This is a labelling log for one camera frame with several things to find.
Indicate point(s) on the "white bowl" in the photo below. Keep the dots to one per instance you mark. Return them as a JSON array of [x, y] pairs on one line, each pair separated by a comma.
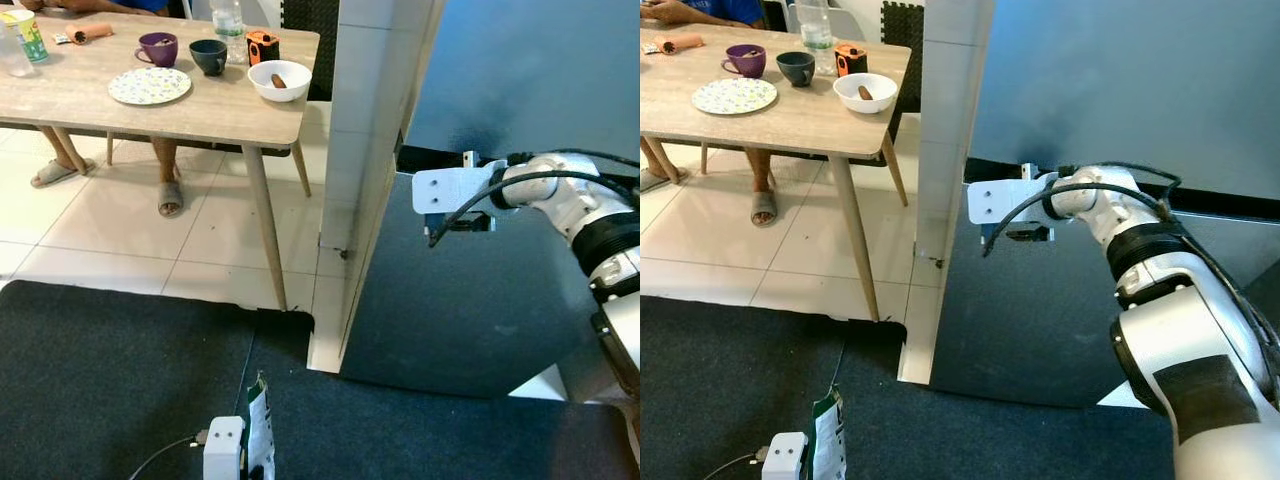
[[295, 88], [882, 100]]

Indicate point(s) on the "purple mug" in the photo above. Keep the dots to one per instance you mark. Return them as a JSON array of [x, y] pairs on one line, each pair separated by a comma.
[[158, 50], [745, 62]]

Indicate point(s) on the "black foam puzzle mat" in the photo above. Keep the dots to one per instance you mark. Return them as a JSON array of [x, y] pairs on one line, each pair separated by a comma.
[[905, 50], [305, 40]]

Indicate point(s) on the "green pouch with white label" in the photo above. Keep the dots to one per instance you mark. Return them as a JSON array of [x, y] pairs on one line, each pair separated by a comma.
[[830, 440], [260, 430]]

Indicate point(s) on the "light wooden table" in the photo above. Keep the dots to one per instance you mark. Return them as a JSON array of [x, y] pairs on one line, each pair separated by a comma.
[[60, 105], [800, 132]]

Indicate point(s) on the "orange rolled item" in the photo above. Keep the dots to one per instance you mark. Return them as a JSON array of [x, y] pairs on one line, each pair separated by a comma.
[[90, 33], [680, 43]]

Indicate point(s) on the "orange and black device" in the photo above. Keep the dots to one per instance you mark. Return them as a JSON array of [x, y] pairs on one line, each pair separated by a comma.
[[850, 58], [262, 48]]

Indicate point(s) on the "large black floor mat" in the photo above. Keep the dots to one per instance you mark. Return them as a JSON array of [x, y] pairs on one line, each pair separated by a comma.
[[120, 370], [720, 380]]

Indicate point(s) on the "dark green cup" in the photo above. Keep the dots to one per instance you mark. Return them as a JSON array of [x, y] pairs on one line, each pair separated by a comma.
[[208, 58], [795, 70]]

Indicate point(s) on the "seated person in blue shirt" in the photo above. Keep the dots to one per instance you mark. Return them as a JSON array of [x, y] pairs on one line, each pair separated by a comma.
[[765, 207], [168, 192]]

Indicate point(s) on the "small clear plastic bottle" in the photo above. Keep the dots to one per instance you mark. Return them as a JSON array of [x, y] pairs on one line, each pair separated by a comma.
[[12, 55]]

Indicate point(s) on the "yellow green paper cup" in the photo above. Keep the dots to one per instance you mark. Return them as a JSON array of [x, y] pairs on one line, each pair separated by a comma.
[[25, 35]]

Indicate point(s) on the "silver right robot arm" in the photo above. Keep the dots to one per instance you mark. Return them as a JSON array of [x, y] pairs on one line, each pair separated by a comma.
[[580, 205], [1180, 330]]

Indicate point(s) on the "floral patterned plate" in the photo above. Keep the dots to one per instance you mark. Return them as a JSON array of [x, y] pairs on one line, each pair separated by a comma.
[[735, 96], [150, 86]]

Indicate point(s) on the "large clear water bottle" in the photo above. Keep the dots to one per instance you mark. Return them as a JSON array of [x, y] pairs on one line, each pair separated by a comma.
[[815, 35], [230, 30]]

